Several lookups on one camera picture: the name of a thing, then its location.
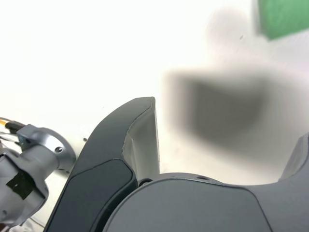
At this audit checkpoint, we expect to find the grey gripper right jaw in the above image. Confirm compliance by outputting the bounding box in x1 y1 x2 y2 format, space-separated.
92 131 309 232

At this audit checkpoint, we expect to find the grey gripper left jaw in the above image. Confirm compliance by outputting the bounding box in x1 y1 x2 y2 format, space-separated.
44 96 161 232

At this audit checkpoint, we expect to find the green cube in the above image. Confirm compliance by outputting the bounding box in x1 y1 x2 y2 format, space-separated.
252 0 309 41

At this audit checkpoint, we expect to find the black cable connector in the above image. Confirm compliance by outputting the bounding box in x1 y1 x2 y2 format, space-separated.
0 117 26 136

